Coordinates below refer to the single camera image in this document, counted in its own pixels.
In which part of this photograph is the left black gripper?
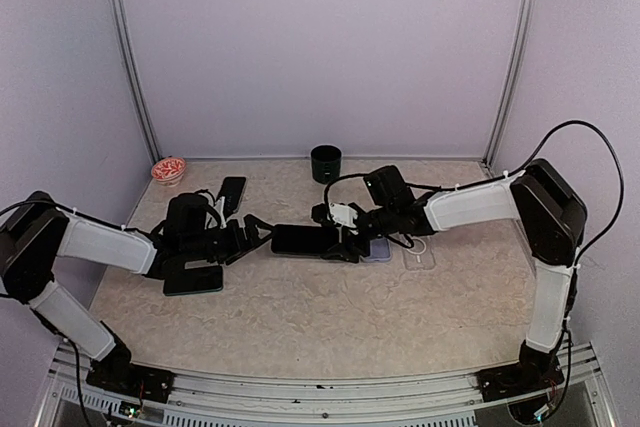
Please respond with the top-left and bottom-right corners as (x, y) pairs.
(182, 213), (277, 265)

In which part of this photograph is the black phone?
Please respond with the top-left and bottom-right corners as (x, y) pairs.
(270, 224), (339, 257)
(163, 266), (224, 296)
(217, 176), (247, 204)

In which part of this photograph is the black phone top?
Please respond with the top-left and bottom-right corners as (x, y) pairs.
(270, 224), (339, 257)

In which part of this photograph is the lavender phone case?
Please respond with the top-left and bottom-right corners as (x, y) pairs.
(361, 238), (392, 263)

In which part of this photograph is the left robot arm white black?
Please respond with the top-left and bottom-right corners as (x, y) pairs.
(1, 191), (275, 392)

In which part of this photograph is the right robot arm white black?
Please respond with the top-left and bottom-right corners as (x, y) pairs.
(311, 159), (587, 391)

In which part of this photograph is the black phone bottom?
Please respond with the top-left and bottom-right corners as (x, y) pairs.
(163, 266), (224, 296)

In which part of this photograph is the clear phone case right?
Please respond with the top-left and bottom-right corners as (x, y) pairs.
(402, 238), (436, 271)

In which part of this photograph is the dark green mug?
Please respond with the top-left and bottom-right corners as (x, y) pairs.
(310, 145), (342, 185)

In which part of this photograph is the red white patterned bowl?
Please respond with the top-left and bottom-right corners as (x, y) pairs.
(151, 157), (187, 187)

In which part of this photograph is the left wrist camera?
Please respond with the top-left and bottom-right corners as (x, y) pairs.
(214, 195), (241, 228)

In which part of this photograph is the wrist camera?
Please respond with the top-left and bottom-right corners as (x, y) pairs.
(311, 202), (362, 234)
(214, 195), (241, 228)

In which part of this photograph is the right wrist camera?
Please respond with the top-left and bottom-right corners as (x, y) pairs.
(311, 202), (362, 234)

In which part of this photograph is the front aluminium rail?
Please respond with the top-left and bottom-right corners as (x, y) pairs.
(34, 344), (620, 426)

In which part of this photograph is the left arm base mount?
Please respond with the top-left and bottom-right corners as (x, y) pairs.
(86, 364), (176, 404)

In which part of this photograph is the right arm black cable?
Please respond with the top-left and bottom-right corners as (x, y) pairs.
(322, 119), (626, 268)

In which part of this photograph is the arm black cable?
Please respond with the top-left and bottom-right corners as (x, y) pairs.
(322, 119), (626, 268)
(0, 199), (166, 427)

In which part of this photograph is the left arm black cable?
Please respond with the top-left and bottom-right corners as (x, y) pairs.
(0, 199), (166, 427)

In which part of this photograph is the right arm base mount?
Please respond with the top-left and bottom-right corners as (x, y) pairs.
(476, 364), (565, 402)

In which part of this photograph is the left aluminium frame post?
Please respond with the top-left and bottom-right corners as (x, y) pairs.
(109, 0), (162, 163)

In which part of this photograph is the aluminium frame post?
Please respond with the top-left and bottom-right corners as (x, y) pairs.
(109, 0), (162, 163)
(483, 0), (536, 168)

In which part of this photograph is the right aluminium frame post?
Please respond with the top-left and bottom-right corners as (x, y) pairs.
(483, 0), (536, 168)

